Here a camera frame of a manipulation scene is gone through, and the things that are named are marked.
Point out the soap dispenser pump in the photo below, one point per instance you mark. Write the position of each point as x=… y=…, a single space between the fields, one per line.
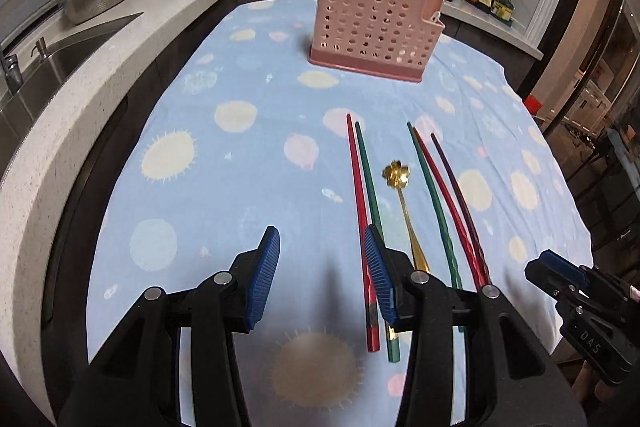
x=41 y=48

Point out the gold flower spoon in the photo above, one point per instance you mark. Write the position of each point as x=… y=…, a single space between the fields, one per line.
x=396 y=176

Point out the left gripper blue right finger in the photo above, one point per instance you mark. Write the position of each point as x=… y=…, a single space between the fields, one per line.
x=383 y=274

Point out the chrome faucet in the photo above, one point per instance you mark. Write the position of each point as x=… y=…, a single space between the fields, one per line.
x=12 y=72

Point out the stainless steel sink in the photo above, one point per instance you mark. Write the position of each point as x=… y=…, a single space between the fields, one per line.
x=45 y=77

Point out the green chopstick gold band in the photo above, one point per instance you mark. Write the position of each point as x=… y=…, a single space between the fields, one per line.
x=452 y=263

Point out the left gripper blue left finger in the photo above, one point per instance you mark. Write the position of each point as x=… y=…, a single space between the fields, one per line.
x=263 y=266

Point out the person's right hand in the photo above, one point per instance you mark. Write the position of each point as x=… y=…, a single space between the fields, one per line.
x=588 y=385

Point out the small green jars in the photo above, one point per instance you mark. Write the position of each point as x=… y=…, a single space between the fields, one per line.
x=502 y=10

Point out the red chopstick group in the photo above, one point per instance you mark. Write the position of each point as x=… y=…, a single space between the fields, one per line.
x=451 y=203

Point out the blue patterned tablecloth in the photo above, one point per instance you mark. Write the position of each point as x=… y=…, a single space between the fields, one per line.
x=250 y=134

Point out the pink perforated utensil holder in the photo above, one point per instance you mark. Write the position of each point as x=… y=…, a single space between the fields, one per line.
x=391 y=39

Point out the purple chopstick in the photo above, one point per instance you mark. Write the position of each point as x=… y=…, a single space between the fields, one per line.
x=480 y=270

